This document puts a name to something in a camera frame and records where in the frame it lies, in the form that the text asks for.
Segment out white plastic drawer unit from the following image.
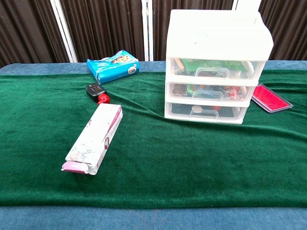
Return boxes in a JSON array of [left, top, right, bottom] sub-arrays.
[[164, 9, 274, 125]]

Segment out white upright frame pole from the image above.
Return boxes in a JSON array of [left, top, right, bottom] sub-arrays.
[[141, 0, 154, 62]]

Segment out clear drawer with green packets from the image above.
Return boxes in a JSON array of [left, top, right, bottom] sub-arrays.
[[167, 58, 265, 80]]

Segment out pale wooden stick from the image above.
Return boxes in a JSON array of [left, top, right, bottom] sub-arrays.
[[174, 58, 186, 72]]

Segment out dark brown curtain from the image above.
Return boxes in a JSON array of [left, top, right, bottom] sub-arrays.
[[0, 0, 307, 69]]

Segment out pink tube end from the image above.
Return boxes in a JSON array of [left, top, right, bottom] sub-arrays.
[[61, 161, 89, 174]]

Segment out red small toy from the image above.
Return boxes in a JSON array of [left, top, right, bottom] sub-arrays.
[[97, 93, 111, 105]]

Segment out black small electronic device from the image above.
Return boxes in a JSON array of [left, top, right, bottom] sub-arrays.
[[85, 83, 107, 99]]

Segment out green velvet tablecloth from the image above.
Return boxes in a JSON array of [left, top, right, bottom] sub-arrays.
[[0, 71, 307, 209]]

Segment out white wide frame pole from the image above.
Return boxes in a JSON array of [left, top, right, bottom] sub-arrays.
[[231, 0, 262, 12]]

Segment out blue cookie box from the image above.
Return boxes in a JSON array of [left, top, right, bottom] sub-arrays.
[[86, 49, 141, 85]]

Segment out blue table cover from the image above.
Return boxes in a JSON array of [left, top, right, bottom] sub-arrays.
[[0, 59, 307, 230]]

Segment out white slanted frame pole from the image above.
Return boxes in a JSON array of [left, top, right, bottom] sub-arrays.
[[49, 0, 79, 63]]

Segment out clear drawer with black item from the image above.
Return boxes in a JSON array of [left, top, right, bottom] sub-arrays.
[[170, 103, 248, 120]]

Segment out green printed packet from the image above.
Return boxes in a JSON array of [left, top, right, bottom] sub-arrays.
[[182, 59, 248, 72]]

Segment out long white pink box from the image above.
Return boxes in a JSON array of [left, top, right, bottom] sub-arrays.
[[65, 103, 123, 175]]

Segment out red ink pad clear case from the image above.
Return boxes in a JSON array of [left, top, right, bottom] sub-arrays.
[[251, 83, 294, 114]]

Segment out clear drawer with colourful items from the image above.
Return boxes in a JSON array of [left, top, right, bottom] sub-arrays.
[[169, 82, 255, 101]]

